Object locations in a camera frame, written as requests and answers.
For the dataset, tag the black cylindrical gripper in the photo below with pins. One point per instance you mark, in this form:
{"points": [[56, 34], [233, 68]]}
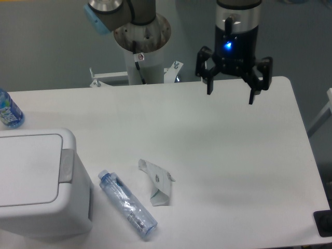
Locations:
{"points": [[234, 54]]}

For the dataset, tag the white plastic trash can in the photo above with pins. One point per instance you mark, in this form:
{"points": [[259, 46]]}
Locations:
{"points": [[45, 188]]}

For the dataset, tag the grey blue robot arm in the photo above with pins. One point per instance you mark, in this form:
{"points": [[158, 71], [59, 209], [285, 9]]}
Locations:
{"points": [[142, 33]]}

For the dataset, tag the crumpled white paper wrapper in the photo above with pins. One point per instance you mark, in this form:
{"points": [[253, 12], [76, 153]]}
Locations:
{"points": [[161, 180]]}

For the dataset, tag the empty clear plastic bottle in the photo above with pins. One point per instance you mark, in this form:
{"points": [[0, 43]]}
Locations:
{"points": [[127, 204]]}

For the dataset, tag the black clamp at table edge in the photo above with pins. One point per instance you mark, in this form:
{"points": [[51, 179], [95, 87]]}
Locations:
{"points": [[323, 222]]}

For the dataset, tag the blue labelled water bottle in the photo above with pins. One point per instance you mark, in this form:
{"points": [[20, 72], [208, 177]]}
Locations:
{"points": [[11, 115]]}

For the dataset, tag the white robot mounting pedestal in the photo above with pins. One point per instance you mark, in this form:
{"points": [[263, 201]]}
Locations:
{"points": [[141, 68]]}

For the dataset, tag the white frame at right edge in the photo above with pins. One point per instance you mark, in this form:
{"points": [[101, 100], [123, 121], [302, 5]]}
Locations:
{"points": [[321, 117]]}

